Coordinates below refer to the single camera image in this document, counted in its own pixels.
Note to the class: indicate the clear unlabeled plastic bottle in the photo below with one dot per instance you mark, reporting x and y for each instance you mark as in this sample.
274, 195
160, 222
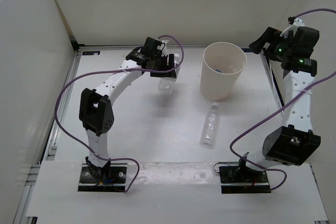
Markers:
209, 128

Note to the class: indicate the black XDOF label left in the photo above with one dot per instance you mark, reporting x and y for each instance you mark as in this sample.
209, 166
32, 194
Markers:
91, 53

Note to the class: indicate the white round bin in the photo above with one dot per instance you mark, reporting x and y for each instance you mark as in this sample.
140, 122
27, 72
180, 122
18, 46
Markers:
227, 57

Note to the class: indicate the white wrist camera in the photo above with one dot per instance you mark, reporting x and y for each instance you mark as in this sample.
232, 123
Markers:
294, 24
163, 47

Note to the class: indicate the black xdof label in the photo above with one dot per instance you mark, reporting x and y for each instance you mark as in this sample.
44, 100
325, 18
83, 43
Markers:
246, 50
91, 53

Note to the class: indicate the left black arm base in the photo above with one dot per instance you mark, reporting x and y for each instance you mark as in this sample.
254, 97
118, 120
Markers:
113, 181

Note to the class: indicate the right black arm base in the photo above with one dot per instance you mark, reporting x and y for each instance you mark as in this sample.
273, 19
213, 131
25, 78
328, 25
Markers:
235, 180

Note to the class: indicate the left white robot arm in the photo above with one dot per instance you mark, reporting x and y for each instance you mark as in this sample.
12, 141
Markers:
96, 113

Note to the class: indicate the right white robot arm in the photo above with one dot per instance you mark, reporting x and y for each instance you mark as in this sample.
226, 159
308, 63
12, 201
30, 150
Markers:
293, 142

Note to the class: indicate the black XDOF label right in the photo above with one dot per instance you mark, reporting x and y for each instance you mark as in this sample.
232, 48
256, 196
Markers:
246, 50

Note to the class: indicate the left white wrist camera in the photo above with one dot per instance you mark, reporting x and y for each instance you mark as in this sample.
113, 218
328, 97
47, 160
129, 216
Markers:
163, 47

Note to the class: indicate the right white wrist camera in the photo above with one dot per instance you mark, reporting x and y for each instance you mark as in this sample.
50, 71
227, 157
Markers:
294, 24

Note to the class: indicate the clear bottle green white label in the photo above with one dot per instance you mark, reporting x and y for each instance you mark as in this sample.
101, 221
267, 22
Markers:
166, 84

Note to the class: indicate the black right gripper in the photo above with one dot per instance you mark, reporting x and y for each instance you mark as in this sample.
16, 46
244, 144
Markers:
270, 35

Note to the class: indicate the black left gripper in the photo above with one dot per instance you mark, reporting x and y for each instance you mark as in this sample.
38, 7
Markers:
170, 67

